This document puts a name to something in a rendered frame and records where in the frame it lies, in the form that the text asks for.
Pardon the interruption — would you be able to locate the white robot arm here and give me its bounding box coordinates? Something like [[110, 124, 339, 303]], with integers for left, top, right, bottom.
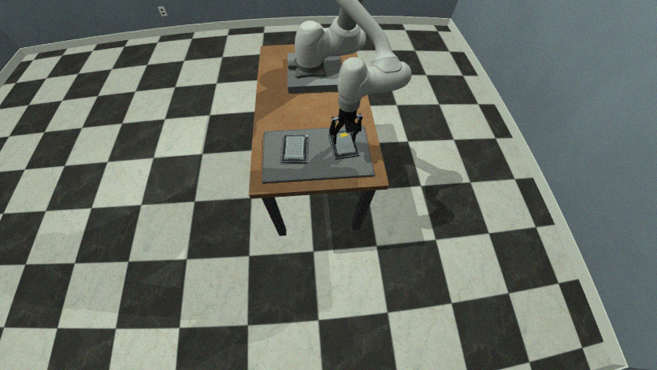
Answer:
[[288, 0, 412, 113]]

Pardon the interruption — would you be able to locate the dark grey rectangular frame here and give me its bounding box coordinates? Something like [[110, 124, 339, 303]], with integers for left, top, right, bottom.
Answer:
[[328, 133, 360, 159]]

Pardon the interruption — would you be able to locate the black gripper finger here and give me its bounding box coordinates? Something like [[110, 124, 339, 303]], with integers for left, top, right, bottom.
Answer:
[[329, 117, 345, 145], [352, 113, 362, 142]]

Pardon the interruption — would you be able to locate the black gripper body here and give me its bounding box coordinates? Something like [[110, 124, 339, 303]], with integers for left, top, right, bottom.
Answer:
[[338, 109, 357, 123]]

